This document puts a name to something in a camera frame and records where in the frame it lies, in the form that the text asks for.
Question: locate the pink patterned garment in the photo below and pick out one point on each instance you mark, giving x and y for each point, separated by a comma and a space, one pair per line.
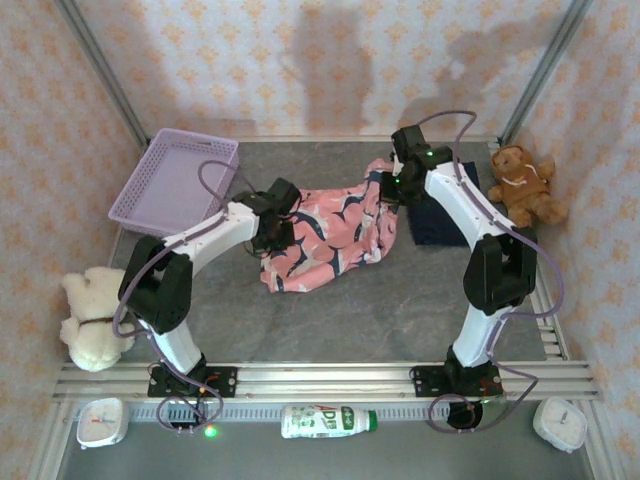
330, 240

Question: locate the navy blue garment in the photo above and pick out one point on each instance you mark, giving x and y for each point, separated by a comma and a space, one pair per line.
435, 225

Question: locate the purple plastic basket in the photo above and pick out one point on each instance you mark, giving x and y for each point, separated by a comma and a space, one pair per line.
170, 190

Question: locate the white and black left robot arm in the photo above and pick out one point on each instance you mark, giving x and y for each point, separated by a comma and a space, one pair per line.
215, 235

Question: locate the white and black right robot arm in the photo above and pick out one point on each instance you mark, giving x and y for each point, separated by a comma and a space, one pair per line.
455, 195

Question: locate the brown teddy bear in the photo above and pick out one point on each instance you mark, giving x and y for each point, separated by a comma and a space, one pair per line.
525, 190

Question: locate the white plush toy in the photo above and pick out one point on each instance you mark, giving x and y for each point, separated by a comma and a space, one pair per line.
95, 300

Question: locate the white and green drink bottle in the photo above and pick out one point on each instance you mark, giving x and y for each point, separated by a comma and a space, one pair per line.
320, 422

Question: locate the white clock with orange hands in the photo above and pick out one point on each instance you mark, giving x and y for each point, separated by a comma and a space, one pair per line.
100, 422

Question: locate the white clock with purple hands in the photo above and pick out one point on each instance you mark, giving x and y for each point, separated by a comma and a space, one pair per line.
560, 424

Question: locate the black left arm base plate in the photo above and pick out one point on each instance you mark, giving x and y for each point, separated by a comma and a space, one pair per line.
225, 381

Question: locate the aluminium mounting rail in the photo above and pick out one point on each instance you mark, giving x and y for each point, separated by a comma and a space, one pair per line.
325, 380

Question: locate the aluminium frame post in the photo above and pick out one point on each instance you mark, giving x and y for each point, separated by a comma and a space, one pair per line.
100, 70
545, 70

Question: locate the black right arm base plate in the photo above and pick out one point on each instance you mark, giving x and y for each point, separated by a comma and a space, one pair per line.
425, 381

